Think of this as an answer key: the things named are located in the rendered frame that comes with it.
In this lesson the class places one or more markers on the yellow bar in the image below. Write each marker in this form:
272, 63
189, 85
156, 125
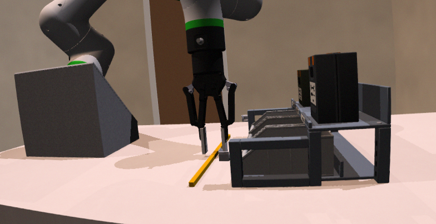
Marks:
204, 167

